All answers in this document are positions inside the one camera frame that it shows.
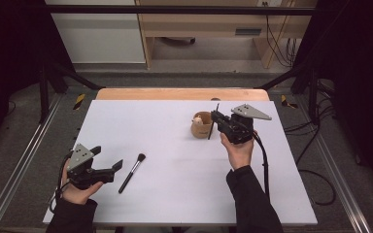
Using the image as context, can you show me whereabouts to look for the black-handled makeup brush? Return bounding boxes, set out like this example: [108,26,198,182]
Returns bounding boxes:
[118,152,147,194]

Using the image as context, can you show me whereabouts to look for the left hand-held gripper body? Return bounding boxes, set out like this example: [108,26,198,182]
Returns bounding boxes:
[65,143,116,191]

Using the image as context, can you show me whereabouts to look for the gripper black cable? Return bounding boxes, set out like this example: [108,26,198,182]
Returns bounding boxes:
[252,132,271,199]
[50,151,74,212]

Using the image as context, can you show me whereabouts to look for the metal floor rail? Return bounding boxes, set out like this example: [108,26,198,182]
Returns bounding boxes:
[295,96,373,233]
[0,95,64,233]

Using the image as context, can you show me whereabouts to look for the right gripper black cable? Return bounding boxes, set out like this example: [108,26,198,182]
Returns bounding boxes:
[252,132,271,199]

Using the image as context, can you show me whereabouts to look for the beige wooden desk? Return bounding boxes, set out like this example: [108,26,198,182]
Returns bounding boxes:
[135,0,319,70]

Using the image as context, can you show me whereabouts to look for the person's left hand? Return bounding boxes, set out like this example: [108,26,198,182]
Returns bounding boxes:
[60,159,105,206]

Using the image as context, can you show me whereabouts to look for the person's right hand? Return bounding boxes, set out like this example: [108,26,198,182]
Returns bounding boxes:
[220,130,256,171]

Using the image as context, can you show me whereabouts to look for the black desk cables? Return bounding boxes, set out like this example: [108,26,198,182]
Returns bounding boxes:
[263,1,300,68]

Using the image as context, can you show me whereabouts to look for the black frame stand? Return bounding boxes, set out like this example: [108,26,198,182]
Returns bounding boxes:
[38,61,106,124]
[255,64,322,125]

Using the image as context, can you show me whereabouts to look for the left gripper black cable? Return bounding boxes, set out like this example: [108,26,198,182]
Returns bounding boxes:
[50,151,74,212]

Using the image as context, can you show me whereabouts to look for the white table sheet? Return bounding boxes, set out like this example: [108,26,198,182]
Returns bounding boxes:
[42,99,319,226]

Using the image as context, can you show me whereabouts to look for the white cabinet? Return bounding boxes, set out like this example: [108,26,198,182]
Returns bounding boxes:
[45,0,147,64]

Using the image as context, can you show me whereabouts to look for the black frame crossbar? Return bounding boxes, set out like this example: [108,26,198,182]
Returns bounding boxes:
[45,4,319,17]

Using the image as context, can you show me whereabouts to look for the black floor cables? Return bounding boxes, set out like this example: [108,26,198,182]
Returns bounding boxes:
[285,96,338,207]

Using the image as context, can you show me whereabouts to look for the dark curtain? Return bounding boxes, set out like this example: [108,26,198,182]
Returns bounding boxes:
[292,0,373,198]
[0,0,76,156]

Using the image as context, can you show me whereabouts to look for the yellow-black floor marker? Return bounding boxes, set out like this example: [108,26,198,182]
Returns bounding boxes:
[73,93,86,111]
[280,94,299,110]

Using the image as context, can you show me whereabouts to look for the tan brush holder cup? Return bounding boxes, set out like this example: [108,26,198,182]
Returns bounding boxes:
[189,111,214,140]

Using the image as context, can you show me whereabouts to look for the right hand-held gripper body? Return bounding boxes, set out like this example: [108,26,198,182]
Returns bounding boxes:
[217,103,273,146]

